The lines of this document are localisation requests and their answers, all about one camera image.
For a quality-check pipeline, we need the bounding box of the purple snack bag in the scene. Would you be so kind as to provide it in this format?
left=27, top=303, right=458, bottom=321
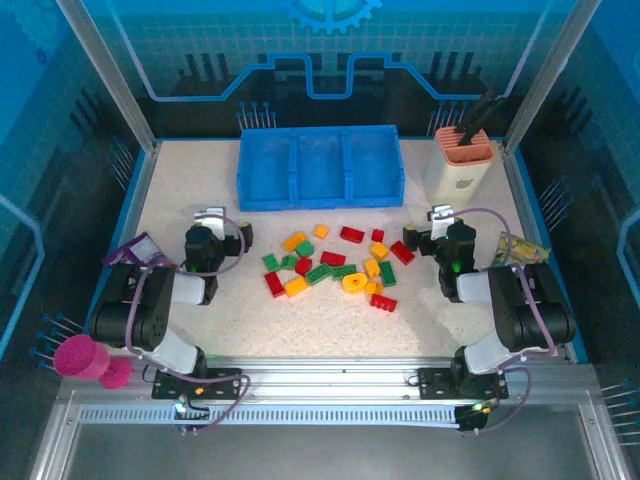
left=102, top=230, right=176, bottom=269

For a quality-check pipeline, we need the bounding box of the cream knife block salmon top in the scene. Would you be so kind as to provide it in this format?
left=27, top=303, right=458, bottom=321
left=423, top=125, right=497, bottom=207

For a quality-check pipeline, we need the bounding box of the yellow green candy bag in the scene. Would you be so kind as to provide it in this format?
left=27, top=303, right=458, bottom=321
left=491, top=230, right=552, bottom=269

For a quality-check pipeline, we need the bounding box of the blue three-compartment bin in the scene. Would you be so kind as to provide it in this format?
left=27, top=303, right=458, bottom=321
left=234, top=124, right=405, bottom=213

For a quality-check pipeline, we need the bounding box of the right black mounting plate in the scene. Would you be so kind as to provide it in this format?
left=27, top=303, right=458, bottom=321
left=416, top=366, right=510, bottom=400

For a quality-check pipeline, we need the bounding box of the black mounting plate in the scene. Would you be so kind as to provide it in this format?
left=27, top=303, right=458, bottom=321
left=416, top=366, right=510, bottom=400
left=151, top=366, right=244, bottom=401

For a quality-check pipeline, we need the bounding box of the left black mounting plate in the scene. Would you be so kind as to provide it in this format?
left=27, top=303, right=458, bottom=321
left=151, top=366, right=244, bottom=401

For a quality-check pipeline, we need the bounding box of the large magenta foam cylinder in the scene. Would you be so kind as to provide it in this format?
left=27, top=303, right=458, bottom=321
left=53, top=333, right=110, bottom=382

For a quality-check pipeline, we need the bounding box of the left base electronics box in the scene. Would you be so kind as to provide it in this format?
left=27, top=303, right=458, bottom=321
left=172, top=394, right=211, bottom=434

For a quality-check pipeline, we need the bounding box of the base electronics box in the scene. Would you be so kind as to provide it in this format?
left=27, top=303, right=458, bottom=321
left=172, top=394, right=211, bottom=434
left=455, top=399, right=494, bottom=435

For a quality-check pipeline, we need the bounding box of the right base electronics box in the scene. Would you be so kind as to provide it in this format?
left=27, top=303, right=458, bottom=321
left=455, top=399, right=494, bottom=435

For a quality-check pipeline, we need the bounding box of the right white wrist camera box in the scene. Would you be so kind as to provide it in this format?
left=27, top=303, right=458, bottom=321
left=426, top=203, right=455, bottom=240

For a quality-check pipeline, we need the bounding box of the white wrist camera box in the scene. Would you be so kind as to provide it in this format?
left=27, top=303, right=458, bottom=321
left=426, top=203, right=455, bottom=240
left=193, top=206, right=227, bottom=240

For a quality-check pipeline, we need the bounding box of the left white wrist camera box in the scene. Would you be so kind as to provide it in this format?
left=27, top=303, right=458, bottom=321
left=193, top=206, right=227, bottom=240

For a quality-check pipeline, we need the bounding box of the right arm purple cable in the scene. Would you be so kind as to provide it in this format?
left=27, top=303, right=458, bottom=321
left=439, top=207, right=559, bottom=436

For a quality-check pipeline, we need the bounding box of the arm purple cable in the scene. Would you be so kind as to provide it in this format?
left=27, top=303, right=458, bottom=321
left=124, top=213, right=251, bottom=432
left=439, top=207, right=559, bottom=436

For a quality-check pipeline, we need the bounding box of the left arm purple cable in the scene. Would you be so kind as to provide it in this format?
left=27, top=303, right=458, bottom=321
left=124, top=213, right=251, bottom=432

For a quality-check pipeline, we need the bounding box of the black knife handle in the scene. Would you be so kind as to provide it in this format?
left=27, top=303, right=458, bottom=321
left=457, top=92, right=496, bottom=147
left=467, top=94, right=507, bottom=146

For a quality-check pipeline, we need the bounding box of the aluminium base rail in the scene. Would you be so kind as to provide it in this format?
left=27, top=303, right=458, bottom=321
left=54, top=354, right=601, bottom=406

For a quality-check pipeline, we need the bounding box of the left aluminium frame post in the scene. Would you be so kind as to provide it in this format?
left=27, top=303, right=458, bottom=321
left=54, top=0, right=160, bottom=154

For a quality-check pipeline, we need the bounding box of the aluminium frame post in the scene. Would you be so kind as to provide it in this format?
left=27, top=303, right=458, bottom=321
left=54, top=0, right=160, bottom=154
left=502, top=0, right=601, bottom=154

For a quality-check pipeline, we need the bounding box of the slotted aluminium cable tray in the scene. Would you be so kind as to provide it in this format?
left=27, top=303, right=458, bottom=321
left=77, top=403, right=464, bottom=427

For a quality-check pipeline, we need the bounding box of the right aluminium frame post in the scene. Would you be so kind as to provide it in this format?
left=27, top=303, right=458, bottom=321
left=502, top=0, right=601, bottom=154

